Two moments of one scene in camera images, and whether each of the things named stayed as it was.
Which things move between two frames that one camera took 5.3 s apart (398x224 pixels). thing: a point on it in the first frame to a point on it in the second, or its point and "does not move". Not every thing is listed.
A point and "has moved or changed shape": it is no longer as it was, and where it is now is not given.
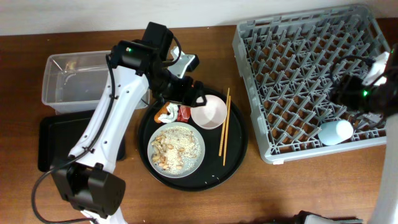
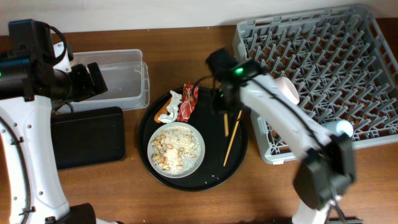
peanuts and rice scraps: (175, 149) does not move
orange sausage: (163, 110) does not move
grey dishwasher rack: (288, 64) does not move
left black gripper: (185, 94) to (91, 85)
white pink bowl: (211, 114) to (285, 86)
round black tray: (211, 172) does not move
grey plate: (176, 150) does not move
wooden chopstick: (227, 130) to (232, 137)
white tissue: (173, 108) does not move
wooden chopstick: (224, 122) has moved or changed shape
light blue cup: (334, 132) does not move
